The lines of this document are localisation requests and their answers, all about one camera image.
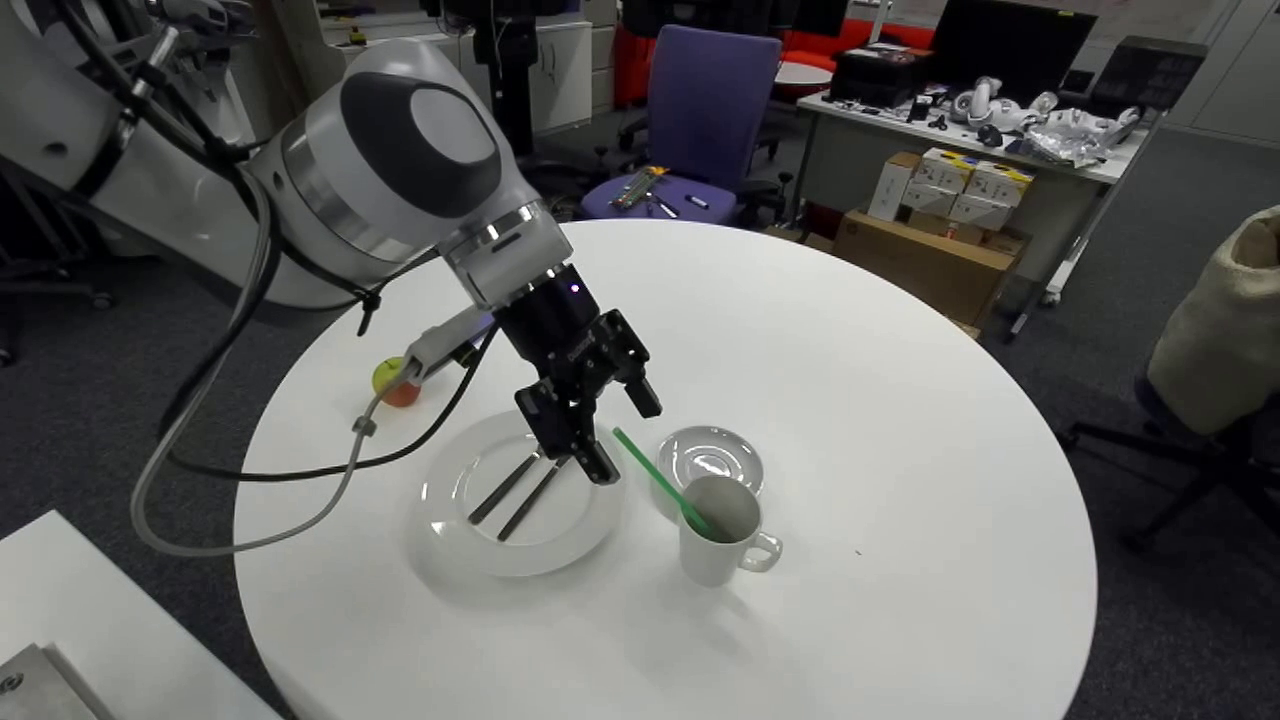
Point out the large white plate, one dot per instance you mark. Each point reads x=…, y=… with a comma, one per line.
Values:
x=521, y=541

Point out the small black monitor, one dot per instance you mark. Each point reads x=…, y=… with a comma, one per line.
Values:
x=1149, y=78

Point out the brown cardboard box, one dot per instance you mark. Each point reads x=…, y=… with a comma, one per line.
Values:
x=925, y=263

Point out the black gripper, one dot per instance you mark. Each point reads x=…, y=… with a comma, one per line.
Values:
x=574, y=347

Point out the purple office chair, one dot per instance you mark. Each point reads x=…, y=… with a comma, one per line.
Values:
x=704, y=104

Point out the small white saucer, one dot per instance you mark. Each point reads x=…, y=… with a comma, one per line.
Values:
x=721, y=452

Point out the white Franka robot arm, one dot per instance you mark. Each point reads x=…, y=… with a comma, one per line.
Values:
x=384, y=146

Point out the green straw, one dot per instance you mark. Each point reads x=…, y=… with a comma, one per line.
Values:
x=655, y=471

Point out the green ribbed item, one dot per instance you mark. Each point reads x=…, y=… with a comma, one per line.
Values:
x=639, y=191

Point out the beige jacket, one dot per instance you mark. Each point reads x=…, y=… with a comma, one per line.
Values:
x=1223, y=333

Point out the large black monitor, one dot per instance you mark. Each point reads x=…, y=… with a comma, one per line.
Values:
x=1013, y=47

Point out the white carton boxes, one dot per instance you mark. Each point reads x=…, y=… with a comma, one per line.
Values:
x=955, y=185

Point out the green red apple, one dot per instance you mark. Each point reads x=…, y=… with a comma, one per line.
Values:
x=394, y=384

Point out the white cabinet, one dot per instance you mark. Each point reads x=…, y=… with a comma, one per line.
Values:
x=566, y=65

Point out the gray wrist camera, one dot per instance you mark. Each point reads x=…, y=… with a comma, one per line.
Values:
x=442, y=348

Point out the gray mounting plate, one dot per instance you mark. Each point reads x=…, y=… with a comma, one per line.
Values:
x=41, y=686

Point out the white side table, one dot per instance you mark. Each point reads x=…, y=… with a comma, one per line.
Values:
x=105, y=602

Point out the white cluttered desk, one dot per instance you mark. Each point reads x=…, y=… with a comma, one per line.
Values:
x=855, y=153

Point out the white mug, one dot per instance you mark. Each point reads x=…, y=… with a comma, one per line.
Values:
x=717, y=541

